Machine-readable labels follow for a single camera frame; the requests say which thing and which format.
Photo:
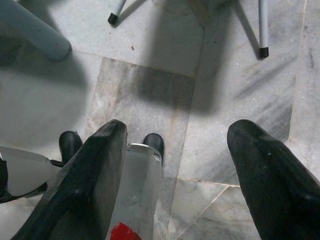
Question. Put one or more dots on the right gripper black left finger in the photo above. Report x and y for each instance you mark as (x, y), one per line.
(82, 190)

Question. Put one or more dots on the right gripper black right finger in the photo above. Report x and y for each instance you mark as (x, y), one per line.
(275, 190)

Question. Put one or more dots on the white table leg black foot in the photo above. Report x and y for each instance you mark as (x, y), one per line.
(116, 15)
(263, 30)

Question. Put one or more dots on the red tape patch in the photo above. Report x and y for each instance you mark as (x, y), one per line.
(123, 231)

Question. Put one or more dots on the black left robot foot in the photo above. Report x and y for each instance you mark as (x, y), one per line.
(70, 145)

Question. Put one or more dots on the silver right robot leg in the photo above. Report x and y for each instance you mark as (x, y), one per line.
(137, 190)

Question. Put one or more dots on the white metal table brace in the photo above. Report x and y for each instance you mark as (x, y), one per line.
(130, 8)

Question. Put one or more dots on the black right robot foot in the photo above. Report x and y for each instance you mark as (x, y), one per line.
(154, 143)

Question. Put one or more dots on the black robot foot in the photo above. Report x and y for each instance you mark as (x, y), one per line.
(154, 143)
(70, 145)

